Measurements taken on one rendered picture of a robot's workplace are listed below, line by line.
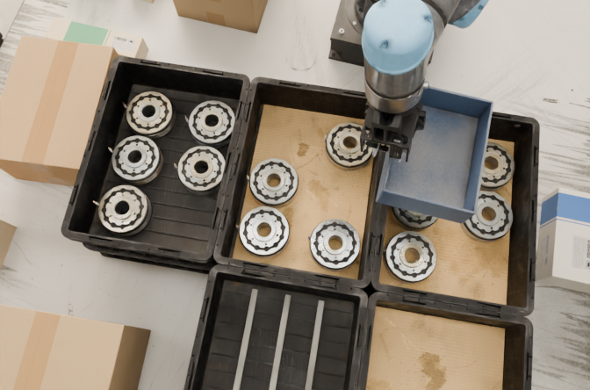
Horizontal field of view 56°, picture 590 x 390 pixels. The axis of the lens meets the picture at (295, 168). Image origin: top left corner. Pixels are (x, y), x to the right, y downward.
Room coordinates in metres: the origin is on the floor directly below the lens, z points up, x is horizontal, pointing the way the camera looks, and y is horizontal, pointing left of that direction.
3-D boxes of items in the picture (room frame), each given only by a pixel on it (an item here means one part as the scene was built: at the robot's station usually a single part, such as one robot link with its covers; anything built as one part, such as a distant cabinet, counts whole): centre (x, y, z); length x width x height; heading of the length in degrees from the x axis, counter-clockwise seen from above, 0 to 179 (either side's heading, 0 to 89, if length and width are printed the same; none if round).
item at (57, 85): (0.55, 0.54, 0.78); 0.30 x 0.22 x 0.16; 171
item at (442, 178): (0.32, -0.23, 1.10); 0.20 x 0.15 x 0.07; 164
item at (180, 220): (0.40, 0.27, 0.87); 0.40 x 0.30 x 0.11; 169
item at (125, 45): (0.77, 0.50, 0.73); 0.24 x 0.06 x 0.06; 74
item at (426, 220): (0.30, -0.25, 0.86); 0.10 x 0.10 x 0.01
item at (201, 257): (0.40, 0.27, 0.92); 0.40 x 0.30 x 0.02; 169
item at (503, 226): (0.27, -0.39, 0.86); 0.10 x 0.10 x 0.01
